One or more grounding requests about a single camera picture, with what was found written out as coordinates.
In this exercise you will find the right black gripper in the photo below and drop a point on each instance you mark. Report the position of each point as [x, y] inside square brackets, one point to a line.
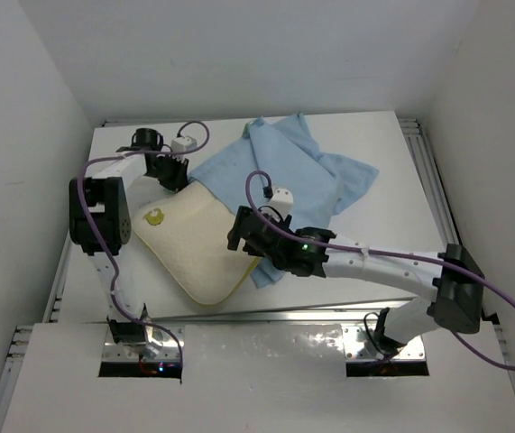
[235, 238]

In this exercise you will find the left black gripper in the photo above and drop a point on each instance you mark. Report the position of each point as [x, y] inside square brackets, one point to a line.
[180, 179]

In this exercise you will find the cream yellow pillow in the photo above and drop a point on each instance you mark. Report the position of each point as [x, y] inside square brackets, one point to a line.
[187, 232]

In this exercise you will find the blue green pillowcase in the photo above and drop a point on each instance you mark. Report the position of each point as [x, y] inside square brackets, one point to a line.
[323, 184]

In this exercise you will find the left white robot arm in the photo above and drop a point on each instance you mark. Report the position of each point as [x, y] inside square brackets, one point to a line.
[101, 225]

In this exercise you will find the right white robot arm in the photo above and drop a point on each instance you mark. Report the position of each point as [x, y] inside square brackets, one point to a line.
[446, 288]

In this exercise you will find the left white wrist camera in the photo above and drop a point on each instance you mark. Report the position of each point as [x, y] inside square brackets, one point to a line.
[183, 144]

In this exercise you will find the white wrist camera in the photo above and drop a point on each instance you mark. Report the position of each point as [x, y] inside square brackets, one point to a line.
[183, 144]
[281, 200]

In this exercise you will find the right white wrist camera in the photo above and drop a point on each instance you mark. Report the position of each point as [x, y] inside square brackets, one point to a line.
[281, 200]

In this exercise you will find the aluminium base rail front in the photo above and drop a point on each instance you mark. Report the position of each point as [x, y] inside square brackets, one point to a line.
[335, 330]

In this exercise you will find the aluminium frame rail right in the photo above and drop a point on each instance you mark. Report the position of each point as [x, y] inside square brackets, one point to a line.
[430, 179]

